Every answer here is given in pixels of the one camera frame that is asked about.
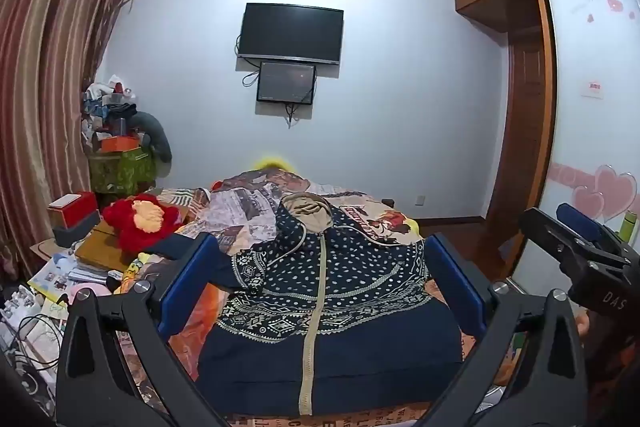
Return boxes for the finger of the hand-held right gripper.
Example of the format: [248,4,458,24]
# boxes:
[556,203,631,260]
[517,208,601,280]

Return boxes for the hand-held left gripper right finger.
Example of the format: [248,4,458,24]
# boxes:
[425,232,589,427]

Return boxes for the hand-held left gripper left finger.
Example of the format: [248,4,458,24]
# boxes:
[55,232,236,427]

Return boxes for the navy patterned hooded jacket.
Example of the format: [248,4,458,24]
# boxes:
[192,193,463,418]

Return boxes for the printed bed blanket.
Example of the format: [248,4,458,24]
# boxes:
[115,167,501,427]

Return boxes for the red plush toy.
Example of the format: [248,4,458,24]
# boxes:
[102,193,181,253]

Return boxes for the frosted door with heart stickers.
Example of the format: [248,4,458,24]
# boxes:
[510,0,640,288]

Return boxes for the wooden board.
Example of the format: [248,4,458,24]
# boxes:
[75,219,133,271]

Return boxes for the brown wooden door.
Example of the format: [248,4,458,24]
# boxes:
[487,32,547,224]

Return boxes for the grey box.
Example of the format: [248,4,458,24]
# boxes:
[52,212,102,246]

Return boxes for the red box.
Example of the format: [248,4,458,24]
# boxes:
[47,192,99,229]

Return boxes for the yellow fluffy object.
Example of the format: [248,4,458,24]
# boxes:
[252,153,296,170]

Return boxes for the pile of printed booklets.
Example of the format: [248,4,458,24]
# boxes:
[27,252,83,305]

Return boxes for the grey bolster pillow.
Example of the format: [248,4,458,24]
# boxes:
[129,111,173,164]

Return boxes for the orange box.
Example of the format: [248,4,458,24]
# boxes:
[100,134,142,154]

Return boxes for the pile of assorted clutter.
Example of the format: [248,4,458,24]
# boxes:
[80,74,138,142]

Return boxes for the striped brown curtain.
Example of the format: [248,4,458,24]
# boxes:
[0,0,142,278]

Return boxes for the tangled black cables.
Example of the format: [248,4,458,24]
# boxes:
[0,312,66,390]

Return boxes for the small black wall monitor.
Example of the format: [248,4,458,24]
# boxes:
[256,61,318,105]

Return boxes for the black wall television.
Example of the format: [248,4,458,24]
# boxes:
[236,3,345,66]

